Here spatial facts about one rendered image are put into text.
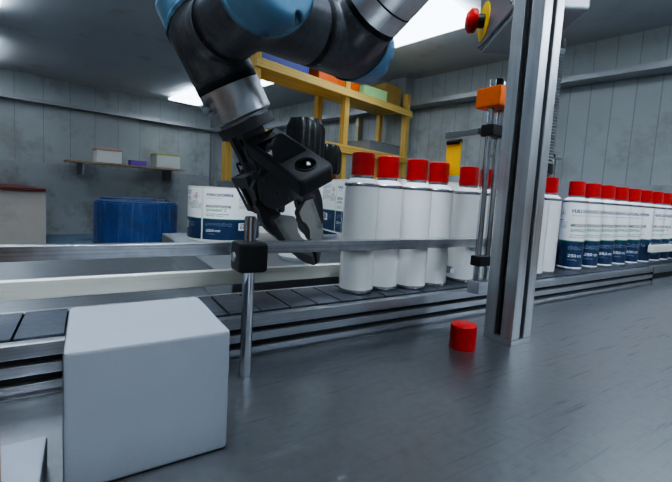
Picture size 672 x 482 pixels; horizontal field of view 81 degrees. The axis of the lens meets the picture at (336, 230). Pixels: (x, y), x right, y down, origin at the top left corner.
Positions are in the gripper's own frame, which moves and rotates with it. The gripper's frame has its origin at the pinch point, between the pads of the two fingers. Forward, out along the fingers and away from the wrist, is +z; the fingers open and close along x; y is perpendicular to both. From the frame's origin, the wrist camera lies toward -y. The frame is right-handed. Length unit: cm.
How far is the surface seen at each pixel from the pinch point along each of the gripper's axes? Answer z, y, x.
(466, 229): 11.2, -1.4, -27.4
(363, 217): -1.8, -2.0, -8.5
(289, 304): 2.2, -3.0, 7.0
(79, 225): 45, 846, 75
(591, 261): 40, -2, -63
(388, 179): -4.1, -0.4, -16.0
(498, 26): -17.8, -6.6, -40.6
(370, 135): 87, 485, -374
